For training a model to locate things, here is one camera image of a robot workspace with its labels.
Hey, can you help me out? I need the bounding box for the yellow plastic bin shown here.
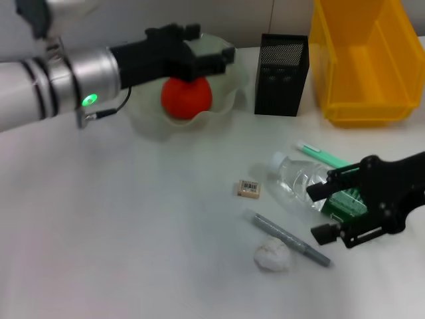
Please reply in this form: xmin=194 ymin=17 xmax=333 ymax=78
xmin=309 ymin=0 xmax=420 ymax=129

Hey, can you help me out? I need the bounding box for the grey marker pen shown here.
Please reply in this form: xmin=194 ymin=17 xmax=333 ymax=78
xmin=244 ymin=208 xmax=331 ymax=267

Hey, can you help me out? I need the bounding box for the black mesh pen holder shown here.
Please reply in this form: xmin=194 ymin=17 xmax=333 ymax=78
xmin=254 ymin=33 xmax=311 ymax=117

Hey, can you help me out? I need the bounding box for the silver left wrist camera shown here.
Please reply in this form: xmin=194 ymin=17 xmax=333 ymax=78
xmin=15 ymin=0 xmax=100 ymax=38

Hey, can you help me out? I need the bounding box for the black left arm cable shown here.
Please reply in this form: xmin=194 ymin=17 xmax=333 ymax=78
xmin=86 ymin=86 xmax=132 ymax=119

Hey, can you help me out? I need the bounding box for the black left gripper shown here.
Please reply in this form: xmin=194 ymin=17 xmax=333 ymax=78
xmin=109 ymin=23 xmax=236 ymax=90

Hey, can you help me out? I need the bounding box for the mint green pen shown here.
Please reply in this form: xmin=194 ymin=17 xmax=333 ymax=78
xmin=296 ymin=140 xmax=353 ymax=169

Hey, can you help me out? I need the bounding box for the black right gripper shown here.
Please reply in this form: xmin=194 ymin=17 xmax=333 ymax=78
xmin=307 ymin=152 xmax=425 ymax=249

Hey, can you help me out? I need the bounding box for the beige eraser with barcode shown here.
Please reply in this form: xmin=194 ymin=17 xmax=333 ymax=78
xmin=237 ymin=179 xmax=261 ymax=197

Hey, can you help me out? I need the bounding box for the pale green wavy glass bowl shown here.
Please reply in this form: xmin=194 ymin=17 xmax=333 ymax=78
xmin=116 ymin=31 xmax=250 ymax=140

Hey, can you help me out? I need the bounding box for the clear green-label water bottle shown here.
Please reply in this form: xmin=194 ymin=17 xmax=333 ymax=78
xmin=267 ymin=152 xmax=371 ymax=222

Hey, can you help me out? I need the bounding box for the red-orange orange fruit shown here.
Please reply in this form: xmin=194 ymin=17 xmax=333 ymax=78
xmin=160 ymin=76 xmax=213 ymax=120

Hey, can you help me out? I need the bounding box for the white paper ball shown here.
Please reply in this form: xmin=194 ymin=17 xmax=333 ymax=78
xmin=254 ymin=236 xmax=290 ymax=272

